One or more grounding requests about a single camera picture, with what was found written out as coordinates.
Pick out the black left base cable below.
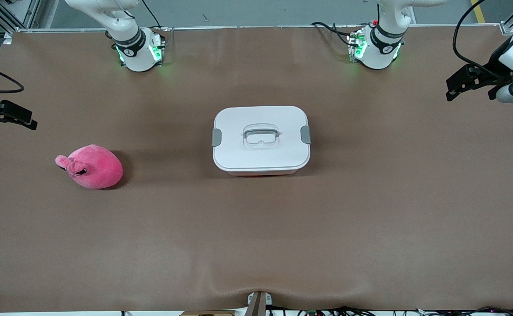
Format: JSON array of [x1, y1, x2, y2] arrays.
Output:
[[311, 21, 354, 47]]

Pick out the pink plush toy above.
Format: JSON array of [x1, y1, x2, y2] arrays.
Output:
[[55, 144, 124, 190]]

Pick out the brown table cover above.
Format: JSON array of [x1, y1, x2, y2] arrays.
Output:
[[0, 25, 513, 313]]

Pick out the black base cable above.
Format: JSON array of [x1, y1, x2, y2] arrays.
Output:
[[140, 0, 163, 29], [311, 21, 354, 47]]

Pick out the white box lid grey latches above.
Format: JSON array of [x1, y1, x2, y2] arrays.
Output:
[[212, 105, 312, 172]]

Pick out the pink plastic storage box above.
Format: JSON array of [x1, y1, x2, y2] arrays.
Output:
[[226, 169, 300, 177]]

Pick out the black right base cable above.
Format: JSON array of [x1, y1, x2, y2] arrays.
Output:
[[140, 0, 163, 29]]

